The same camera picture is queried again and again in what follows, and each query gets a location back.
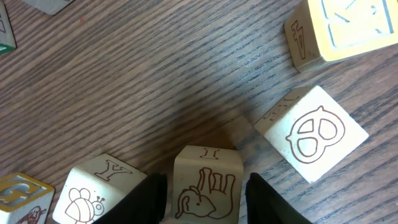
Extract white pretzel wooden block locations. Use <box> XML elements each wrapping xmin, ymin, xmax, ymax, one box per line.
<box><xmin>254</xmin><ymin>85</ymin><xmax>369</xmax><ymax>183</ymax></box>

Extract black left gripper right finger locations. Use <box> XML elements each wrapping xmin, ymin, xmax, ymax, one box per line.
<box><xmin>245</xmin><ymin>172</ymin><xmax>311</xmax><ymax>224</ymax></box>

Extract yellow letter wooden block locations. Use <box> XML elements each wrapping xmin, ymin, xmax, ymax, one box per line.
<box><xmin>1</xmin><ymin>172</ymin><xmax>55</xmax><ymax>224</ymax></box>

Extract yellow top wooden block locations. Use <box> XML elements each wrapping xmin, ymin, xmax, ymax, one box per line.
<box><xmin>284</xmin><ymin>0</ymin><xmax>397</xmax><ymax>72</ymax></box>

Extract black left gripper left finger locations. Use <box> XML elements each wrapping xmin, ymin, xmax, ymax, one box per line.
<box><xmin>94</xmin><ymin>174</ymin><xmax>167</xmax><ymax>224</ymax></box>

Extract plain white wooden block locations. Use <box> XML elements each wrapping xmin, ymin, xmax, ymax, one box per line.
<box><xmin>22</xmin><ymin>0</ymin><xmax>73</xmax><ymax>16</ymax></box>

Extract green red wooden block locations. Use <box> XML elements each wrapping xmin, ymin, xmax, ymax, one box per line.
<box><xmin>0</xmin><ymin>2</ymin><xmax>17</xmax><ymax>54</ymax></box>

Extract red edged bee block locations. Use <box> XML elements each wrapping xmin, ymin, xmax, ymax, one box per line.
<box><xmin>167</xmin><ymin>146</ymin><xmax>244</xmax><ymax>224</ymax></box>

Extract white block near arm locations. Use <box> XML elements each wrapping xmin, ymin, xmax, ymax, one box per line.
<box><xmin>52</xmin><ymin>154</ymin><xmax>147</xmax><ymax>224</ymax></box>

